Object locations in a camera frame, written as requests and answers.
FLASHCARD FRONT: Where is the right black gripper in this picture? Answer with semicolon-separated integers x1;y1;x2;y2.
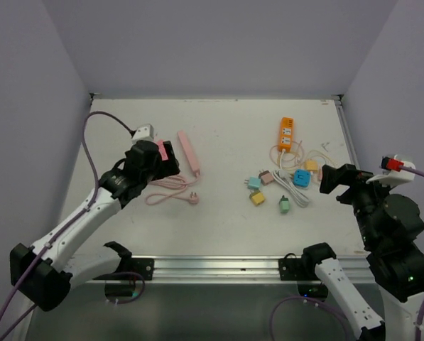
320;161;398;245

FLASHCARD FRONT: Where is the pink cord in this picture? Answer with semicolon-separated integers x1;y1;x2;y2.
145;173;201;207

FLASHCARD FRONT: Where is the pink triangular socket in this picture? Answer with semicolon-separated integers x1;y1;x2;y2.
156;139;168;161

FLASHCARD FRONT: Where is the long pink power strip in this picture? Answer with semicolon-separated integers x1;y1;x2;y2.
177;131;200;177

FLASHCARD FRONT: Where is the yellow charger plug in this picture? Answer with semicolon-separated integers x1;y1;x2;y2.
304;159;320;173

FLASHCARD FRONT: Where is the blue plug adapter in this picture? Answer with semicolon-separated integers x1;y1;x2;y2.
293;169;311;188

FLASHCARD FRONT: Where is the green cube plug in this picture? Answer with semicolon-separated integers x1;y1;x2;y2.
278;195;290;215

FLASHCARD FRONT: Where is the brown cube plug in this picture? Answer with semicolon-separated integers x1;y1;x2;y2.
259;170;275;185

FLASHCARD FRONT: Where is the orange power strip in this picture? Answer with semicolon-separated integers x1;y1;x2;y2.
278;117;294;152

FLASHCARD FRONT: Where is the yellow cube plug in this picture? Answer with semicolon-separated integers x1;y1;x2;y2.
249;190;266;206

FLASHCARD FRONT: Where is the teal cube plug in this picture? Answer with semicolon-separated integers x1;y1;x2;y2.
244;177;261;192

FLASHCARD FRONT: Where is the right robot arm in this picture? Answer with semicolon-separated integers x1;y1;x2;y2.
300;157;424;340

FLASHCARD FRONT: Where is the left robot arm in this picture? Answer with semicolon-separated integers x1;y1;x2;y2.
10;140;180;312

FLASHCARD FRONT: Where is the yellow thin cable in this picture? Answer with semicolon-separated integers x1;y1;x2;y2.
289;140;339;178

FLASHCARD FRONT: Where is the right side rail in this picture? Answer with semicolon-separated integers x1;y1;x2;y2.
332;94;360;168

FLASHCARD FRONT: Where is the pink thin cable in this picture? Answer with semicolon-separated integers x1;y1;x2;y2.
269;145;305;175

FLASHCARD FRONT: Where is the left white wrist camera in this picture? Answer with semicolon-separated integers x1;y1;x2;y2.
131;124;155;145

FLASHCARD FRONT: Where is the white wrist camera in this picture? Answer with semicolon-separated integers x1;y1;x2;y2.
366;153;415;188
131;124;155;145

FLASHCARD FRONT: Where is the white power strip cord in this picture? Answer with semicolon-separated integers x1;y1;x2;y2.
271;148;311;210

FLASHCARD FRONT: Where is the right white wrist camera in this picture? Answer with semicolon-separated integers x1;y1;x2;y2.
366;153;415;188

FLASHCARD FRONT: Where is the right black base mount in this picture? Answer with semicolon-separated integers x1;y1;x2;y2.
278;253;319;281

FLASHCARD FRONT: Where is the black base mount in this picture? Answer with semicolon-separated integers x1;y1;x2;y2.
278;253;319;281
102;258;154;283

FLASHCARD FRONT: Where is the aluminium front rail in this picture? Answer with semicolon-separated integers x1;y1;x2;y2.
87;254;376;285

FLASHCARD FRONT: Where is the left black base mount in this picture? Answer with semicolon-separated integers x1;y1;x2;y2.
102;258;154;283

